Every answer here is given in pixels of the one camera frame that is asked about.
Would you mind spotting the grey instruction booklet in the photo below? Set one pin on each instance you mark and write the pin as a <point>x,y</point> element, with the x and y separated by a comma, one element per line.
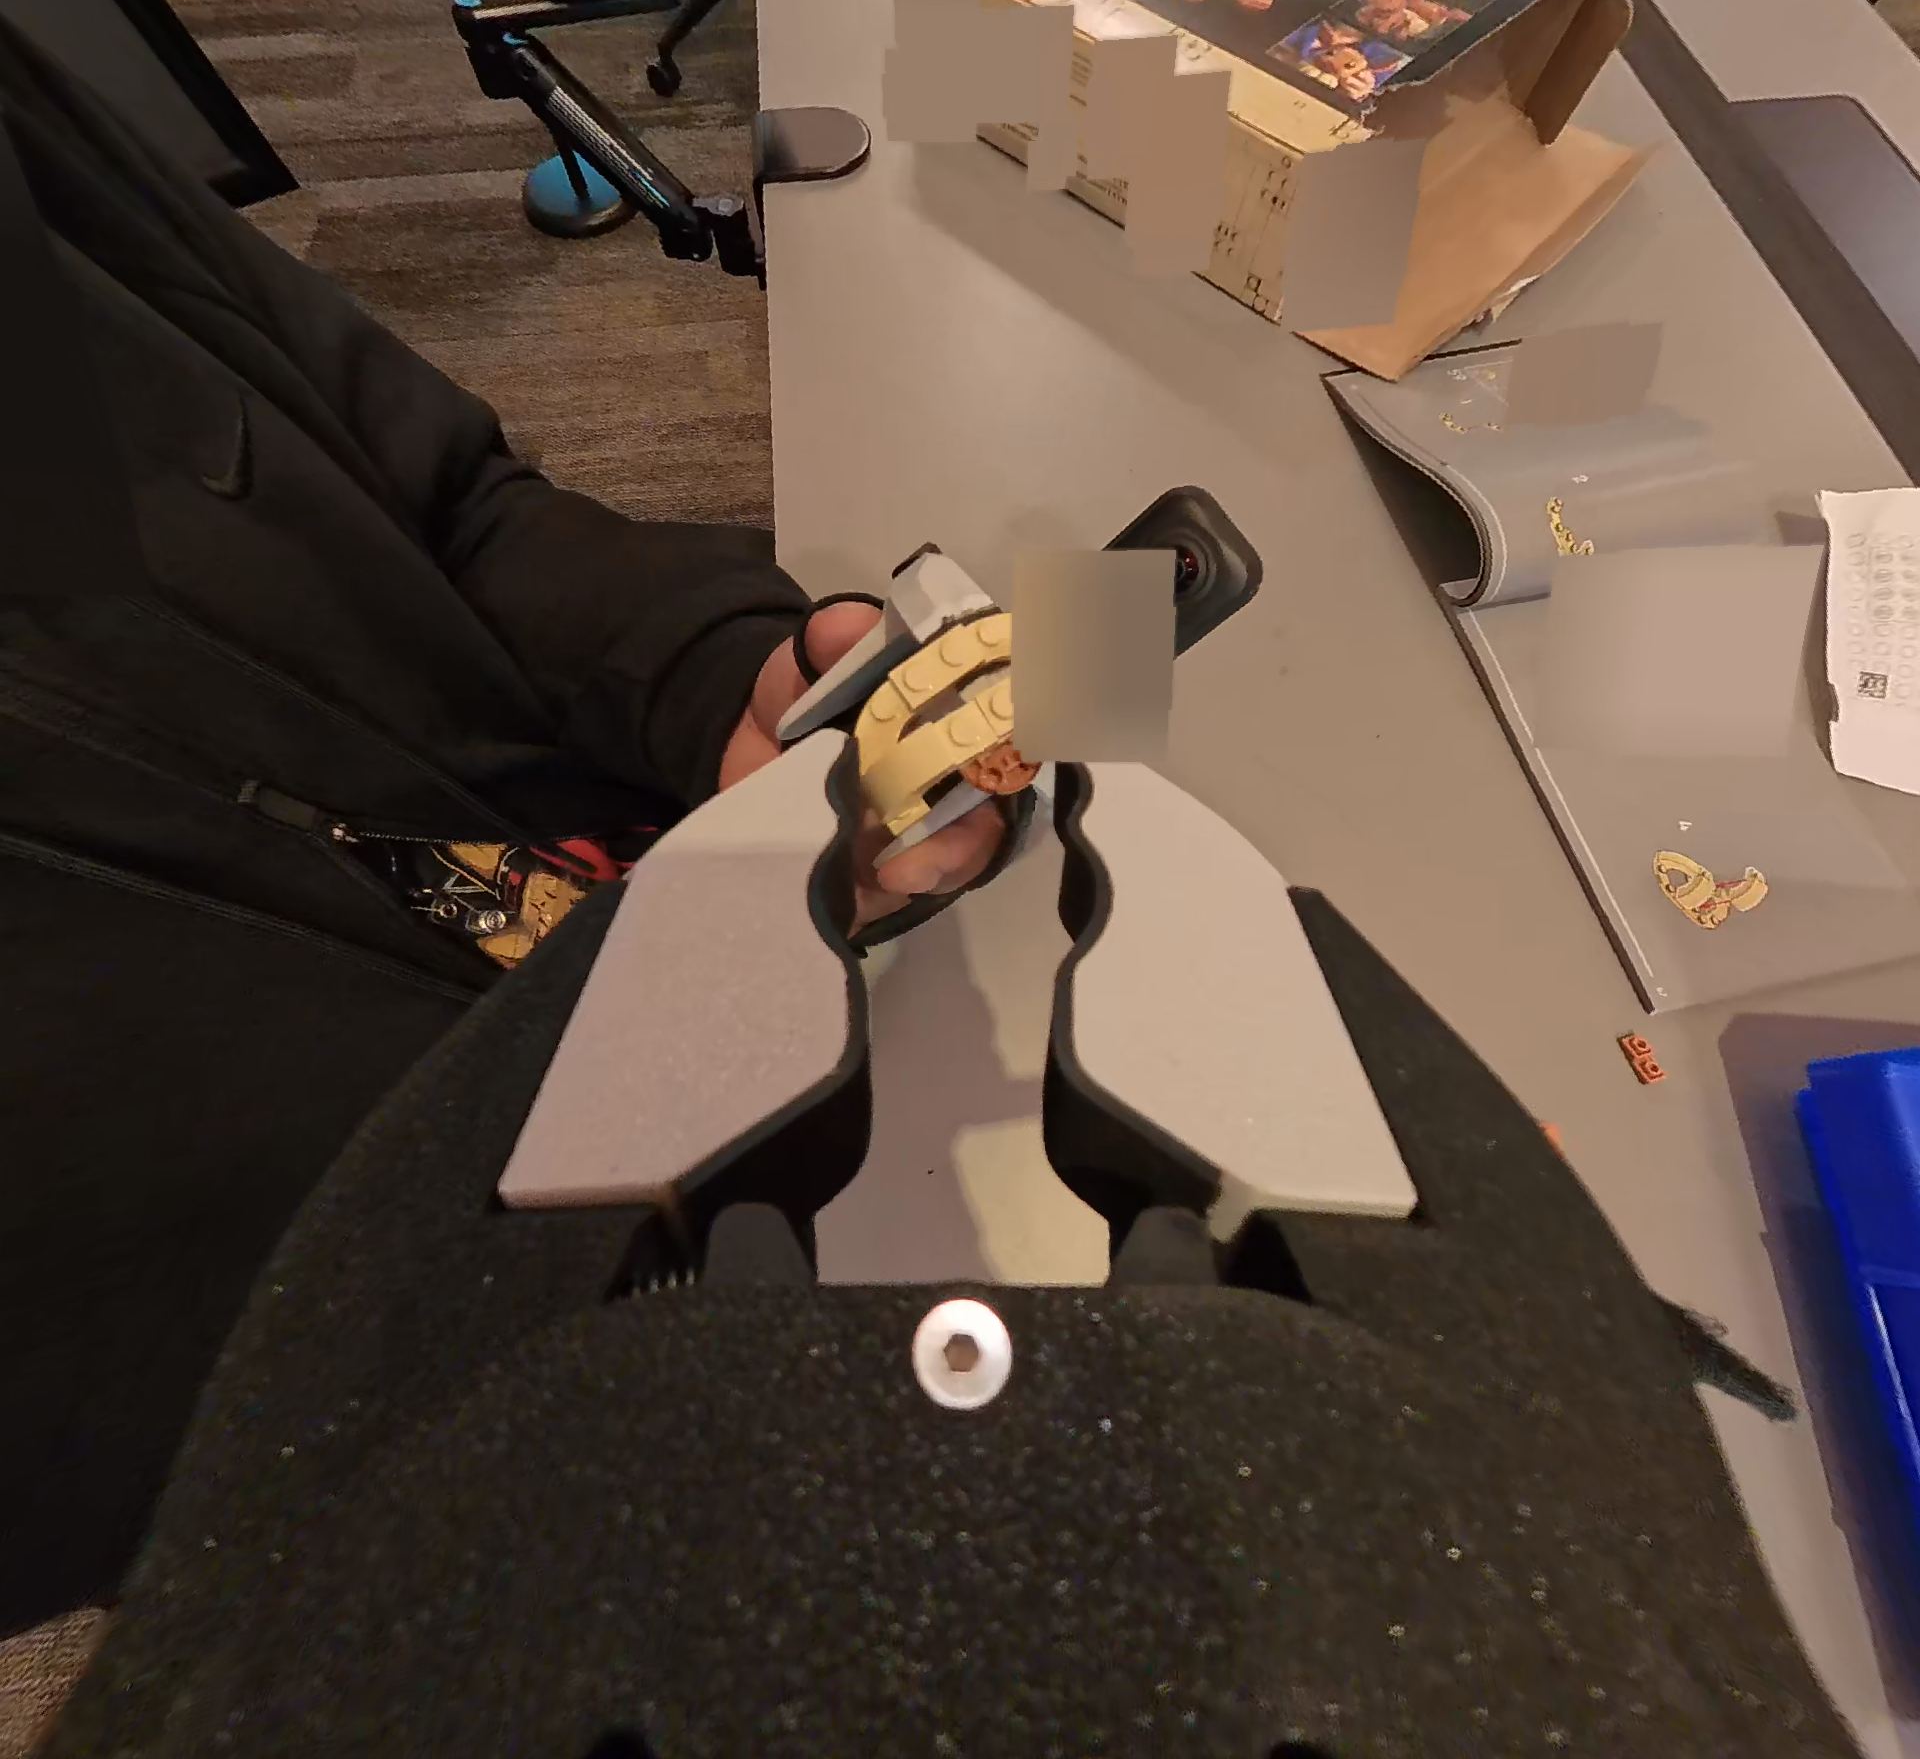
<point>1682,742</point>

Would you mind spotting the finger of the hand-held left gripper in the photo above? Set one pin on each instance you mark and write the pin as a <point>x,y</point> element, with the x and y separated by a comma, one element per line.
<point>901,626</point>
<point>963,818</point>

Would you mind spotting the white printed paper sheet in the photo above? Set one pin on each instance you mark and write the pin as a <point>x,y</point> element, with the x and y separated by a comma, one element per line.
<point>1876,634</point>

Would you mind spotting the brown cardboard piece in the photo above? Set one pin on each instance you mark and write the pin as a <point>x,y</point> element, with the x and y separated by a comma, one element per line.
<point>1439,109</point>

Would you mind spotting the brown round toy brick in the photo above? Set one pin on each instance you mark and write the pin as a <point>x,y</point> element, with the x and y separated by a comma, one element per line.
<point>1006,778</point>

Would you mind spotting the person's left hand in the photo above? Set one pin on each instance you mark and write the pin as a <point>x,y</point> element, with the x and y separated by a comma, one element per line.
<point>791,742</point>

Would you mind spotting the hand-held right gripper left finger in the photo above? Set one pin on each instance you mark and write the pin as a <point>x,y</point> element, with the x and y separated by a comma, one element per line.
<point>678,1025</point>

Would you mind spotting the person's left forearm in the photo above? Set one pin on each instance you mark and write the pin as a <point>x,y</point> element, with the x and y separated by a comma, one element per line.
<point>599,647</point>

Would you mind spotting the orange plate brick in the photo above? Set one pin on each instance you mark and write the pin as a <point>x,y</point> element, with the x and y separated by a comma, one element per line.
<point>1641,1052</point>

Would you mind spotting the blue plastic bin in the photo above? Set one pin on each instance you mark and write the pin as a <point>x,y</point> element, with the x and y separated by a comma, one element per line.
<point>1865,1250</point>

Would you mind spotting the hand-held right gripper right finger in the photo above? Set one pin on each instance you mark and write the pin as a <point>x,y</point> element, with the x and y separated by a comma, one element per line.
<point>1230,1025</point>

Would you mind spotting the large tan arch brick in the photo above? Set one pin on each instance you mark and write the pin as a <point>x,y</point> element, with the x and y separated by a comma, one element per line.
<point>939,706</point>

